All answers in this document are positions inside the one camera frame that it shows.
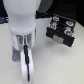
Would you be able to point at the blue lid kcup in drawer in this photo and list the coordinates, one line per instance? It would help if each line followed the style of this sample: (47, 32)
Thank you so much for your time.
(69, 23)

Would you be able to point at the red lid kcup in drawer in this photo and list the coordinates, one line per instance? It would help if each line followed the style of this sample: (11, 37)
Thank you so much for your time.
(55, 18)

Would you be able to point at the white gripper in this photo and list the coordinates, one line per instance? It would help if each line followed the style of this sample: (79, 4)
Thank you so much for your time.
(22, 51)

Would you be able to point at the black kcup holder drawer box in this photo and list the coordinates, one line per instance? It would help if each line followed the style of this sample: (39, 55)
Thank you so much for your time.
(56, 29)

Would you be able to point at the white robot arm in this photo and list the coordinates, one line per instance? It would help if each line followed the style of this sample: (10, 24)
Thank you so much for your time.
(22, 26)

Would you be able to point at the red lid kcup front right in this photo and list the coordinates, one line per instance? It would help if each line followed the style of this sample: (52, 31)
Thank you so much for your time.
(68, 32)

